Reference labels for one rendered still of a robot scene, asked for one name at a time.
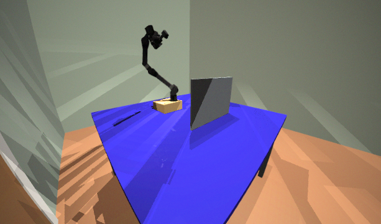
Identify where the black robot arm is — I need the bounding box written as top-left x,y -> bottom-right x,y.
141,25 -> 178,102

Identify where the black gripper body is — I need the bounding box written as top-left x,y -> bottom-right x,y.
153,30 -> 169,49

